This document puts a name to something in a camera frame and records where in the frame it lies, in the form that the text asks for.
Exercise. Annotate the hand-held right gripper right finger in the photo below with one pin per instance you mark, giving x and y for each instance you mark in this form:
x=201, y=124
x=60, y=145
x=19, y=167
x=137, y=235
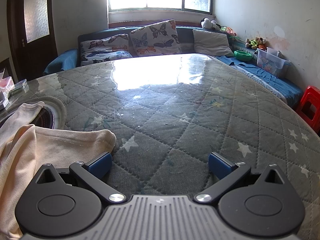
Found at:
x=218, y=165

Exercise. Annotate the red plastic stool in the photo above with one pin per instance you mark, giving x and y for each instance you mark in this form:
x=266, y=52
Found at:
x=308, y=97

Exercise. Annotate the large butterfly print pillow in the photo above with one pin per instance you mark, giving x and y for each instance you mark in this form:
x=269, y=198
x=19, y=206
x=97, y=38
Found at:
x=155, y=37

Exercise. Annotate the cream garment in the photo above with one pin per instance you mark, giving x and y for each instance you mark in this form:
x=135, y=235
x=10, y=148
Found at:
x=20, y=155

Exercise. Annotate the pink box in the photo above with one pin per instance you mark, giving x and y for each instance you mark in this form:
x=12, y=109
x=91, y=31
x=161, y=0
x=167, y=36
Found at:
x=6, y=83

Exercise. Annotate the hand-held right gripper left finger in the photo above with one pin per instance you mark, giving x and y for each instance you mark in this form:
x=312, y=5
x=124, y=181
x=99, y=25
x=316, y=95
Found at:
x=101, y=165

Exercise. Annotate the blue corner sofa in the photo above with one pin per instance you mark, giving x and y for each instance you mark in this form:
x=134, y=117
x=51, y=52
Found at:
x=186, y=33

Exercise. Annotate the flat butterfly print pillow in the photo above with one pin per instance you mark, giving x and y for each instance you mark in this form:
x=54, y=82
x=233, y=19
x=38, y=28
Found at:
x=105, y=50

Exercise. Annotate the green bowl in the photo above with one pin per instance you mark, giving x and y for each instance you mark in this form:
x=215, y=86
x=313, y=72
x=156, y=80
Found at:
x=242, y=55

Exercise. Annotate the plain grey pillow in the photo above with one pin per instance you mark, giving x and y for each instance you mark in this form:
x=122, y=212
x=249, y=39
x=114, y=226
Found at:
x=211, y=42

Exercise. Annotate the small clear box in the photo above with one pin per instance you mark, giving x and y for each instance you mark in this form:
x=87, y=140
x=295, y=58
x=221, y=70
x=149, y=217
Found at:
x=20, y=86

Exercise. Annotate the blue sofa blanket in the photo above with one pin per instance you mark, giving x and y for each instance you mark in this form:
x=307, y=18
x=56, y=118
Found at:
x=262, y=76

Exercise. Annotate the white black plush toy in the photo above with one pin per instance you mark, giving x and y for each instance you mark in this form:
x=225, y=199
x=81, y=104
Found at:
x=207, y=23

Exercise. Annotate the clear plastic storage box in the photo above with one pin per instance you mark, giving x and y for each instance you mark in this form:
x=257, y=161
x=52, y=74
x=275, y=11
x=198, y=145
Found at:
x=270, y=63

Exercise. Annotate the dark wooden glass-panel door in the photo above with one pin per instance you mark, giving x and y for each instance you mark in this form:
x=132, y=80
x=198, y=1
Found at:
x=36, y=12

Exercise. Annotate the white box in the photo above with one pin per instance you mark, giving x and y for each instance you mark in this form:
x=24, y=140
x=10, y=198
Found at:
x=3, y=103

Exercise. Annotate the round built-in table cooker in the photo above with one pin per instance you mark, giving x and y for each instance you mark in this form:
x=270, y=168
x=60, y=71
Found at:
x=47, y=117

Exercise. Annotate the pink green plush toy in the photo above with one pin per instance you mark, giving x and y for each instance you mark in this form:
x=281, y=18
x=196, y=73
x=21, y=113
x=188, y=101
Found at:
x=230, y=31

